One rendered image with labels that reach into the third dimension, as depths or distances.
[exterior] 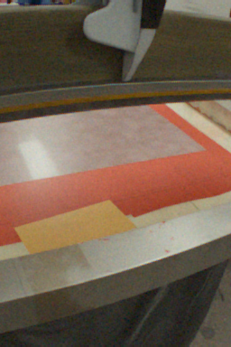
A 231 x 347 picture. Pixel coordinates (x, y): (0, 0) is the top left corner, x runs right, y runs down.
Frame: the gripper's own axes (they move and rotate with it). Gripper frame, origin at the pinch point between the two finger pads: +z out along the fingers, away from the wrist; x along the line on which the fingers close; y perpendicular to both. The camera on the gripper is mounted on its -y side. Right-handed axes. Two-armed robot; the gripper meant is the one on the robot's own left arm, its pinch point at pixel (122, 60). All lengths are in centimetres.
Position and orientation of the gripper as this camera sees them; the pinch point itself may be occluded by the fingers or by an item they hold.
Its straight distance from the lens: 33.7
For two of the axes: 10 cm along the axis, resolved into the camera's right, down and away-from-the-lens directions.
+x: 4.5, 5.2, -7.3
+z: -1.1, 8.4, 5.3
